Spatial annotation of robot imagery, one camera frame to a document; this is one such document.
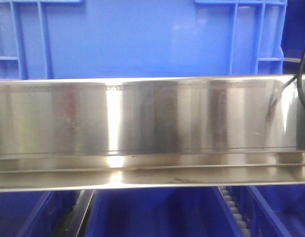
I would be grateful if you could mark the large blue plastic bin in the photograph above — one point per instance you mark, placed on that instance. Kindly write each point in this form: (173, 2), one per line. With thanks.
(68, 39)

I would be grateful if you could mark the lower middle blue bin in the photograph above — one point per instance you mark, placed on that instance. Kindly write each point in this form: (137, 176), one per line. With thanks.
(161, 212)

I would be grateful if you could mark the white roller conveyor track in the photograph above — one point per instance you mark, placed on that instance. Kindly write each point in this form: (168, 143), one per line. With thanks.
(235, 211)

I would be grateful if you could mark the lower right blue bin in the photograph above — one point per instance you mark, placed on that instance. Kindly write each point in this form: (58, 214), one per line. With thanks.
(272, 211)

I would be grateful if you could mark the upper right blue bin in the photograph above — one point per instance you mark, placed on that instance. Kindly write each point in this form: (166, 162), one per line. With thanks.
(293, 41)

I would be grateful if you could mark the lower left blue bin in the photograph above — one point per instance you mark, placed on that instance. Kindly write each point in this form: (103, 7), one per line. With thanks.
(34, 214)

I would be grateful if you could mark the stainless steel shelf rail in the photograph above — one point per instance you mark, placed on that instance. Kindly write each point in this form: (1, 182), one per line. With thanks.
(75, 134)

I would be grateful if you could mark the left metal divider rail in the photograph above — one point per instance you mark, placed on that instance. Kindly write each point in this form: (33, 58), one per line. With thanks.
(74, 224)

